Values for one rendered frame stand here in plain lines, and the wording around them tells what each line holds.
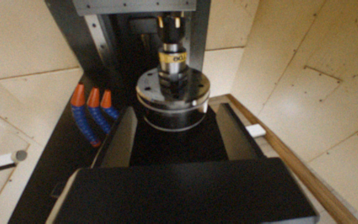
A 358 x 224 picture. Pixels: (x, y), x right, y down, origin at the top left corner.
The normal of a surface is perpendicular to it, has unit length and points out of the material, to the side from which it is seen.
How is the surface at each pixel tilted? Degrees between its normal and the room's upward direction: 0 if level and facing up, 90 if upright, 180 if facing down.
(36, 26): 90
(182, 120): 90
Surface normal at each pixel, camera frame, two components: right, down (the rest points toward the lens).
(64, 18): 0.33, 0.65
